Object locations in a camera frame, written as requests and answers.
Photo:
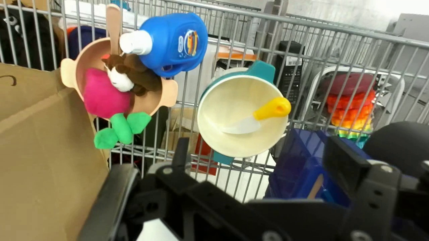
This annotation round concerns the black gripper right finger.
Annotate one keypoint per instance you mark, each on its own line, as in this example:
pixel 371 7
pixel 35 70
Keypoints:
pixel 343 161

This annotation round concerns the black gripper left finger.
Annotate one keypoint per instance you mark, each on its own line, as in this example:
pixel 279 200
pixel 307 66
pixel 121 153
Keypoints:
pixel 181 155

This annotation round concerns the blue plastic bin container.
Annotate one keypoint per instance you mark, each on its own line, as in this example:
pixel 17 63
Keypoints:
pixel 299 165

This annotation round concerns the red toy on lower shelf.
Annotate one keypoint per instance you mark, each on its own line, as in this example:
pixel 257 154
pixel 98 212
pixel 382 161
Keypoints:
pixel 353 107

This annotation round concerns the cream pot with teal band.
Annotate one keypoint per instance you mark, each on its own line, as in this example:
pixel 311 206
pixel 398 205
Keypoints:
pixel 232 111

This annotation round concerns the brown and white plush toy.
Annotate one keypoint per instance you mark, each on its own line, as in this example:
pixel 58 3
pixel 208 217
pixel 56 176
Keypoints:
pixel 142 78

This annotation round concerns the pink radish plush green leaves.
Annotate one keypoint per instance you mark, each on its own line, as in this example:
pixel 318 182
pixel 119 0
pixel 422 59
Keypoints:
pixel 102 95

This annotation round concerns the blue toy detergent bottle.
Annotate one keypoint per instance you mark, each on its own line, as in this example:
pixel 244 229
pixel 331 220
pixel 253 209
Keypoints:
pixel 174 42

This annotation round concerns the black device with white label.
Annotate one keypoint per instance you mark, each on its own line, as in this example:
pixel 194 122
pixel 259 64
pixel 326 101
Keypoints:
pixel 288 62

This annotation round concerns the brown cardboard box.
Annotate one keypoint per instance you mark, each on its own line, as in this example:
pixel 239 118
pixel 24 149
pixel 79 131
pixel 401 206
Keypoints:
pixel 40 169

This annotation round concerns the light wooden stick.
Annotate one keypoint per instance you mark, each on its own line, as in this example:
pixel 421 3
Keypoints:
pixel 114 24

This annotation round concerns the black bag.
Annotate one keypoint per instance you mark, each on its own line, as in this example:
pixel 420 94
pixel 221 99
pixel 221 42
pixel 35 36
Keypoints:
pixel 27 35

